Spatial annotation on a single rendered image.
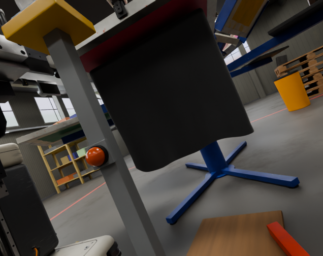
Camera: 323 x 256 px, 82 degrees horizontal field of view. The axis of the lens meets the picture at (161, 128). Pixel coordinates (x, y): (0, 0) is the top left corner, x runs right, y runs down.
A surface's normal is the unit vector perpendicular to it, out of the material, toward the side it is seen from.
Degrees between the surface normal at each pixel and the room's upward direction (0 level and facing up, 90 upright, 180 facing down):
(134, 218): 90
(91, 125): 90
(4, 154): 90
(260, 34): 90
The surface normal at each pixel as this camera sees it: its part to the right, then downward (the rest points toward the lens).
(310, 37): -0.31, 0.12
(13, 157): 0.86, -0.38
